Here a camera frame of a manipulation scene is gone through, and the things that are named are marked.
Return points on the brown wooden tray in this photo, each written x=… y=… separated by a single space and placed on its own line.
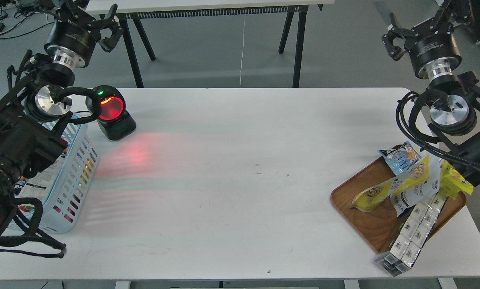
x=376 y=227

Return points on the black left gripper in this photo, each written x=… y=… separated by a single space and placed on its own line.
x=71 y=34

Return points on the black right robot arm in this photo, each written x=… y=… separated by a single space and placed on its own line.
x=444 y=120

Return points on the white snack packet in basket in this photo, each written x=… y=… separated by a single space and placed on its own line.
x=41 y=185

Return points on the black barcode scanner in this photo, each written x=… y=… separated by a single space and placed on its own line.
x=114 y=121

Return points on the light blue plastic basket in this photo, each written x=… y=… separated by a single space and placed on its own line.
x=65 y=202

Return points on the white boxed snack multipack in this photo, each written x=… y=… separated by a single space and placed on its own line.
x=404 y=246

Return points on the yellow cartoon snack bag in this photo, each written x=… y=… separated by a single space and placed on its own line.
x=452 y=182

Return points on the red snack packet in basket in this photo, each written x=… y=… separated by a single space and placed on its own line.
x=27 y=208

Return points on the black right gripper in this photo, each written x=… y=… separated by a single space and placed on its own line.
x=426 y=41

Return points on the blue snack packet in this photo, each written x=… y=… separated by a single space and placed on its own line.
x=401 y=158

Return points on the yellow white chickpea snack pouch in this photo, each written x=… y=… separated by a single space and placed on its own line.
x=371 y=198

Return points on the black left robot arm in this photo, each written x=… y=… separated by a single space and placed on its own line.
x=41 y=101

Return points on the black-legged background table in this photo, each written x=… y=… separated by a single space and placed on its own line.
x=201 y=27

